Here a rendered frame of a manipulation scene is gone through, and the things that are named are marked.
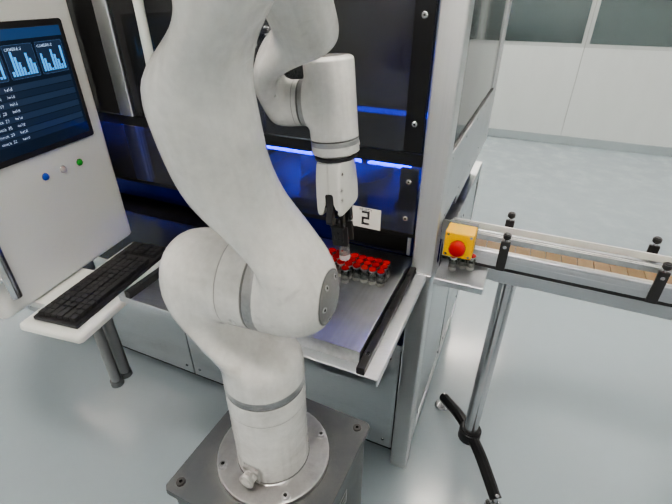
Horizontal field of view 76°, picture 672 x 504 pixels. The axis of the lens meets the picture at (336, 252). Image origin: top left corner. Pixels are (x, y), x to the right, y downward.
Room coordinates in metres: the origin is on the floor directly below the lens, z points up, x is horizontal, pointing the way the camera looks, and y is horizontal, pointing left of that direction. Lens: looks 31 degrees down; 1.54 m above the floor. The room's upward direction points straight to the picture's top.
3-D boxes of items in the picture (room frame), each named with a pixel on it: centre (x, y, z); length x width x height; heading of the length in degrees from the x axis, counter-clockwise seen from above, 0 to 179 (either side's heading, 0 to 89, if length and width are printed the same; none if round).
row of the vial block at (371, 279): (0.95, -0.04, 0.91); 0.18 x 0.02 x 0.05; 66
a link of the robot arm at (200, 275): (0.46, 0.14, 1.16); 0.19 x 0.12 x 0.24; 71
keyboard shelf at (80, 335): (1.05, 0.71, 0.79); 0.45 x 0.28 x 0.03; 164
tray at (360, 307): (0.85, 0.00, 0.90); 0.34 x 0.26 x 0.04; 156
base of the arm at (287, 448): (0.45, 0.11, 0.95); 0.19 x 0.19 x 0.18
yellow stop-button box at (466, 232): (0.96, -0.32, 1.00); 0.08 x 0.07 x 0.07; 156
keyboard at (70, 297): (1.04, 0.67, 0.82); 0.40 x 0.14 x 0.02; 164
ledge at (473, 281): (0.99, -0.35, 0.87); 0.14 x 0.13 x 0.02; 156
